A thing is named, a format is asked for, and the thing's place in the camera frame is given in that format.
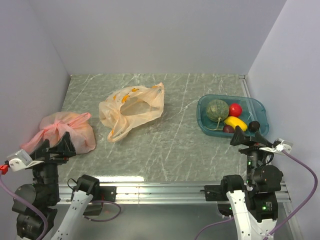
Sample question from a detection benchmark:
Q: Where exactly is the dark red plum fruit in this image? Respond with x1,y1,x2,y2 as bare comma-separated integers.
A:
222,125,235,134

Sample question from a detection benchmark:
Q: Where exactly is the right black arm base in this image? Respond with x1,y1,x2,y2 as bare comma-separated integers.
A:
200,185,234,217

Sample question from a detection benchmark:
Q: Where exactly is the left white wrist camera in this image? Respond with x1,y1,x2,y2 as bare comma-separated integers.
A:
0,149,44,175

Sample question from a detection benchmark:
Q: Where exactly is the red apple fruit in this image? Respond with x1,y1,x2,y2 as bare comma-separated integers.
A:
229,103,243,118

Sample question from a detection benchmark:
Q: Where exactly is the teal plastic tray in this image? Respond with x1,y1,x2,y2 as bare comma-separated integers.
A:
196,94,270,138

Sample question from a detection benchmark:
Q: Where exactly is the orange plastic bag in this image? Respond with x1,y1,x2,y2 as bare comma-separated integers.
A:
98,83,165,143

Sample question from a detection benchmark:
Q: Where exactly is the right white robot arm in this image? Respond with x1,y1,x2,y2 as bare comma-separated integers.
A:
220,126,283,240

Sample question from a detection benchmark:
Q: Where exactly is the green netted melon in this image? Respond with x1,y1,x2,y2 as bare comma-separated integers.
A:
205,99,230,131

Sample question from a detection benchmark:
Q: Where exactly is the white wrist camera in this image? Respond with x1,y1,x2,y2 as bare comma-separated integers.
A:
0,149,44,175
259,138,294,155

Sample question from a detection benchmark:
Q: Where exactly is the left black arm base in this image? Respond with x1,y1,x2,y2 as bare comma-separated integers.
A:
83,186,117,217

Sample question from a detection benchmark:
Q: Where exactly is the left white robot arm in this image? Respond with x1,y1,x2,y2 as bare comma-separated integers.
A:
6,132,100,240

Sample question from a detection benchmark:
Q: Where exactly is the yellow mango fruit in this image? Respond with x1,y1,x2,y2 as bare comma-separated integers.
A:
224,116,248,132

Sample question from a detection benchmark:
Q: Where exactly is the aluminium mounting rail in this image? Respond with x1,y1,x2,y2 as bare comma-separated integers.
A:
57,181,292,206

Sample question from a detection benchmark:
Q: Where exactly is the pink plastic bag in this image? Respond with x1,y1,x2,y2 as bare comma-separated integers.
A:
20,112,96,154

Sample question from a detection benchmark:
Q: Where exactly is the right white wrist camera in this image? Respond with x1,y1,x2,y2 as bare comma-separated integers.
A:
259,138,294,155

